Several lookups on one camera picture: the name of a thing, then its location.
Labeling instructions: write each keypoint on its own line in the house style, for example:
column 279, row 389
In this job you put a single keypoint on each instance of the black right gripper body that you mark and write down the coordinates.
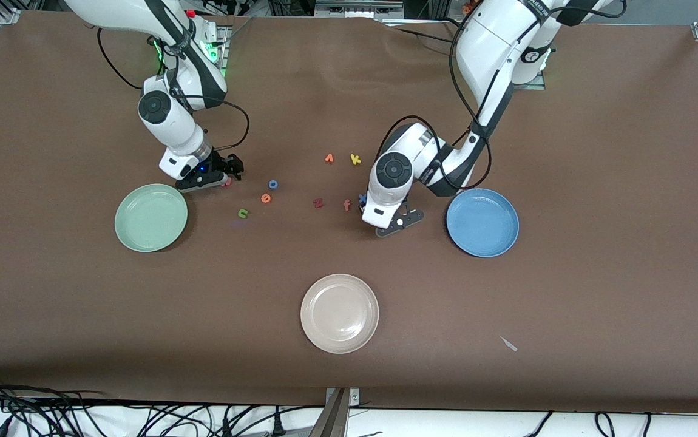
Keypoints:
column 220, row 163

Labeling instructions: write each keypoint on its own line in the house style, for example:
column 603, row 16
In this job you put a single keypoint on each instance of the orange round foam letter e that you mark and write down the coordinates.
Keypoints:
column 262, row 198

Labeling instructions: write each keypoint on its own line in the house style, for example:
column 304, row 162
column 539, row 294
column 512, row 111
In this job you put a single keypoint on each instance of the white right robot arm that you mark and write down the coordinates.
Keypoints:
column 167, row 121

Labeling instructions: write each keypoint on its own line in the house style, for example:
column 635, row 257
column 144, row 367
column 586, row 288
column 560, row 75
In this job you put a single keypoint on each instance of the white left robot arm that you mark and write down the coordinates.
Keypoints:
column 488, row 48

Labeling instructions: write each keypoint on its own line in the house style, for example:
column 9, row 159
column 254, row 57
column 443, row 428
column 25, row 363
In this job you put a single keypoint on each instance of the green plate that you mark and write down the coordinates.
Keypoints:
column 151, row 218

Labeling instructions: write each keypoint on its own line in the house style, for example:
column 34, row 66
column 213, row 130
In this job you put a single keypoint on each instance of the beige plate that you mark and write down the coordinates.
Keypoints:
column 340, row 314

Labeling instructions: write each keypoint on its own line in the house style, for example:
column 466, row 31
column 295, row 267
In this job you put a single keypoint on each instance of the grey metal box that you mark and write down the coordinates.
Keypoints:
column 355, row 9

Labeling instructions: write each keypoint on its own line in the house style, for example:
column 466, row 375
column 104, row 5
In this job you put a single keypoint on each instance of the blue plate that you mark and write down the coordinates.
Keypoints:
column 482, row 223

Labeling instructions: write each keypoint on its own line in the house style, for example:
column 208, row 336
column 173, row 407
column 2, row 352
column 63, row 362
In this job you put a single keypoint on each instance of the black power plug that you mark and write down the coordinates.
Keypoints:
column 276, row 426

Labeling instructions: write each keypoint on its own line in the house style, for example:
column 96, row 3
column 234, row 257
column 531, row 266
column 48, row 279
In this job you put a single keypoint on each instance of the orange dried flowers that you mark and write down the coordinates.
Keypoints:
column 468, row 7

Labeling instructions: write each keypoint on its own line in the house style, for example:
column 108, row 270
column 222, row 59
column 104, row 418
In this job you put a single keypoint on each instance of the white paper scrap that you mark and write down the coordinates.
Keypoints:
column 508, row 343

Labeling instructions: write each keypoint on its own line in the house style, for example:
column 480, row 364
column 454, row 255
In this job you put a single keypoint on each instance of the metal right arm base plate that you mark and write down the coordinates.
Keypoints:
column 224, row 36

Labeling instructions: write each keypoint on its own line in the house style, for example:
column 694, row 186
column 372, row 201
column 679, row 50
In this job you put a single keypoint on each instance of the metal table edge bracket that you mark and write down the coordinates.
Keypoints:
column 337, row 419

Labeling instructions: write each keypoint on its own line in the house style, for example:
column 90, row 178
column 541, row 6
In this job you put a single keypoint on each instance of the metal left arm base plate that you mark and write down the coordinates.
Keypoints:
column 531, row 87

